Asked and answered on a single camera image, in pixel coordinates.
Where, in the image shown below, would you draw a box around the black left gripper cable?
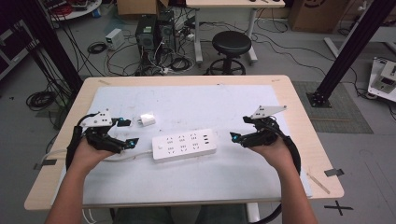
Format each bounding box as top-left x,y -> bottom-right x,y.
65,114 -> 96,171

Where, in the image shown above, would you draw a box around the small black cable coil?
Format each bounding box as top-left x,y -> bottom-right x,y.
86,41 -> 108,55

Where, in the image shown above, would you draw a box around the black tape piece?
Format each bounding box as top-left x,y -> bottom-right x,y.
323,168 -> 346,178
33,159 -> 58,171

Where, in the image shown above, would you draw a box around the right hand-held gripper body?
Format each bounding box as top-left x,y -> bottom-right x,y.
242,105 -> 288,148

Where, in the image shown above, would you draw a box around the round white table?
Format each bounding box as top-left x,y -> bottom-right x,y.
42,0 -> 104,22

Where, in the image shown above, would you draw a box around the black computer tower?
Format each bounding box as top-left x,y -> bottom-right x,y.
134,14 -> 159,64
156,9 -> 177,54

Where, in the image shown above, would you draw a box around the grey metal rack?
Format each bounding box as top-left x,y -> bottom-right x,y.
0,19 -> 40,82

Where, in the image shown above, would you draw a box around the black round stool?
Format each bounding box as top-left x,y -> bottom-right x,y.
206,30 -> 253,76

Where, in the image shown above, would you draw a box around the black aluminium post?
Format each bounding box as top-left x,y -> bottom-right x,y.
305,0 -> 396,108
15,0 -> 84,94

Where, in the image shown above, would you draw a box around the black tape cross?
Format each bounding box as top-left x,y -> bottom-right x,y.
323,200 -> 355,217

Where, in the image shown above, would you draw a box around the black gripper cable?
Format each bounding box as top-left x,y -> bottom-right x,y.
248,119 -> 303,224
65,114 -> 96,171

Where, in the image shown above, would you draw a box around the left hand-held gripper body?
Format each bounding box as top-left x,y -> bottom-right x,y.
79,109 -> 129,154

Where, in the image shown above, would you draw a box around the dark grey floor mat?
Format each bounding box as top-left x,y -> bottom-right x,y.
291,80 -> 375,135

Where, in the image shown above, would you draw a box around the thin wooden stick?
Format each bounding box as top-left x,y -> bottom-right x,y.
305,172 -> 332,195

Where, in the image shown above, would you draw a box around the white power strip cable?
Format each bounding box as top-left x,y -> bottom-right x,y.
39,148 -> 154,164

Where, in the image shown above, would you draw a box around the wooden table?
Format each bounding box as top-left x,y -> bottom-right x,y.
23,74 -> 346,212

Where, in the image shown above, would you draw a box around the white charger adapter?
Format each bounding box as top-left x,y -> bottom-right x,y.
136,111 -> 157,128

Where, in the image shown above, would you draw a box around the white power strip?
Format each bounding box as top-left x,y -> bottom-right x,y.
151,128 -> 219,163

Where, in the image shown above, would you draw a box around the white table leg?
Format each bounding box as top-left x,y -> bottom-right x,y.
247,203 -> 262,224

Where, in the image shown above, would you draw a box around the person's left hand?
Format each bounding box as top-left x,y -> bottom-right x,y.
70,138 -> 115,171

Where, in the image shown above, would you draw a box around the person's legs in dark pants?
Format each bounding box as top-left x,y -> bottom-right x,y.
112,203 -> 249,224

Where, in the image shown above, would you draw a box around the white machine with panel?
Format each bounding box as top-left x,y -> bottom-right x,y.
367,57 -> 396,104

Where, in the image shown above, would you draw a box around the white power supply box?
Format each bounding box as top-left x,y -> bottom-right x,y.
105,28 -> 126,51

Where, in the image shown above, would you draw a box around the person's right hand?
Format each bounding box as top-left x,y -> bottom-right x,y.
248,136 -> 297,173

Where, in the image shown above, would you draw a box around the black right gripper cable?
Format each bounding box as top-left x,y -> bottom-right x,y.
248,119 -> 303,224

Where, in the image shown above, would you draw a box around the large black cable coil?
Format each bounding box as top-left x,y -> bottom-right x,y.
25,90 -> 58,112

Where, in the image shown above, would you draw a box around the large cardboard box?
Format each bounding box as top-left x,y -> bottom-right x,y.
289,0 -> 350,34

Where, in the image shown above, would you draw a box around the white-legged wooden desk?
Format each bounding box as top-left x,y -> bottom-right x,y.
185,0 -> 286,65

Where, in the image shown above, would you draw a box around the small cardboard box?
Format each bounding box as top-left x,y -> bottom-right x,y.
116,0 -> 170,17

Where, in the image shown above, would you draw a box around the white table mat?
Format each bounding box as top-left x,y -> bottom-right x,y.
50,84 -> 313,207

